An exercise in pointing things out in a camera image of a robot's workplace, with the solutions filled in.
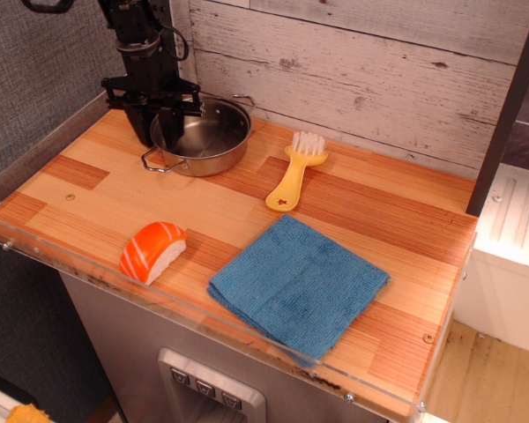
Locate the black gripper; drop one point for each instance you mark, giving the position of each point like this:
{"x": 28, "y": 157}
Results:
{"x": 152, "y": 83}

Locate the stainless steel pot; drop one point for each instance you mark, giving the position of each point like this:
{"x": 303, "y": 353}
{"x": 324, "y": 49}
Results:
{"x": 210, "y": 144}

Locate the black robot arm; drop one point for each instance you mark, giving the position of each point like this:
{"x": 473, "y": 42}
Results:
{"x": 136, "y": 21}

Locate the blue folded cloth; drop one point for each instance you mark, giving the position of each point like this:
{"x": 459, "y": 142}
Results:
{"x": 298, "y": 288}

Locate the salmon nigiri sushi toy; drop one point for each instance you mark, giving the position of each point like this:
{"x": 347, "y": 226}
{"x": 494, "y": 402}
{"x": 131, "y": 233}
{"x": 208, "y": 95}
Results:
{"x": 150, "y": 251}

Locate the yellow dish brush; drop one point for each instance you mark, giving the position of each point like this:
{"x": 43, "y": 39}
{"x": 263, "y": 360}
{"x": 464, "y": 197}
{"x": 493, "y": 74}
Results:
{"x": 307, "y": 150}

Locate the clear acrylic edge guard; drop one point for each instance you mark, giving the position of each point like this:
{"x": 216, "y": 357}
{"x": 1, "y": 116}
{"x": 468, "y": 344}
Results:
{"x": 387, "y": 355}

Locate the silver dispenser panel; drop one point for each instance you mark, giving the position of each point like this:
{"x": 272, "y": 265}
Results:
{"x": 198, "y": 393}

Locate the yellow object at corner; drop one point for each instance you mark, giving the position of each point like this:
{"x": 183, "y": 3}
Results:
{"x": 27, "y": 413}

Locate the dark right shelf post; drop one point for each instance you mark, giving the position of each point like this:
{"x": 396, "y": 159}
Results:
{"x": 497, "y": 146}

